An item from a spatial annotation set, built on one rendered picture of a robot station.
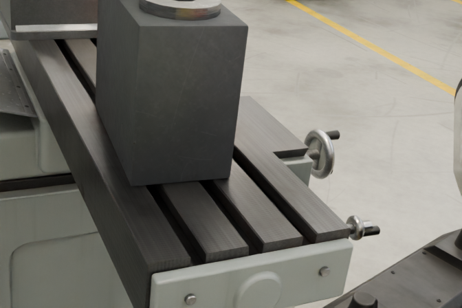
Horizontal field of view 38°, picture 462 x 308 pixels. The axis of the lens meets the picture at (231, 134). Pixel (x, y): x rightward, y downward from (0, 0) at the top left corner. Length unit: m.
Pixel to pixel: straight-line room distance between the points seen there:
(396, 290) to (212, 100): 0.67
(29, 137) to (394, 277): 0.71
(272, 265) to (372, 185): 2.22
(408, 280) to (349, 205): 1.41
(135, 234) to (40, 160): 0.48
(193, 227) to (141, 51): 0.19
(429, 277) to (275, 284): 0.69
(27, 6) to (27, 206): 0.34
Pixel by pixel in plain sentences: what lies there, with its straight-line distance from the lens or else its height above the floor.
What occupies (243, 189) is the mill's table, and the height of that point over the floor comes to 0.95.
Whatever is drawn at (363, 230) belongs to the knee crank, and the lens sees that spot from 1.52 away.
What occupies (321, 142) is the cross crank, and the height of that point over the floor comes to 0.69.
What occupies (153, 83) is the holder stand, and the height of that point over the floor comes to 1.08.
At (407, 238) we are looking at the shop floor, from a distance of 2.59.
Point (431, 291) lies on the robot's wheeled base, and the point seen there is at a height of 0.59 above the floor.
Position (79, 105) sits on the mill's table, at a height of 0.95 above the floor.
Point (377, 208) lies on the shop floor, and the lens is 2.72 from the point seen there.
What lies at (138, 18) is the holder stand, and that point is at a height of 1.14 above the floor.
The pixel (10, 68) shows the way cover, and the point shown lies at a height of 0.88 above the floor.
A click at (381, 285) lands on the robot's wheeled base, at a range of 1.28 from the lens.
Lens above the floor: 1.33
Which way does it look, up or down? 25 degrees down
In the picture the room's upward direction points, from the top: 7 degrees clockwise
